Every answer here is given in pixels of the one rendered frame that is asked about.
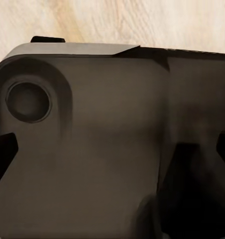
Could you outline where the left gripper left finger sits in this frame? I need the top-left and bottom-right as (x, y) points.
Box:
(0, 132), (18, 180)

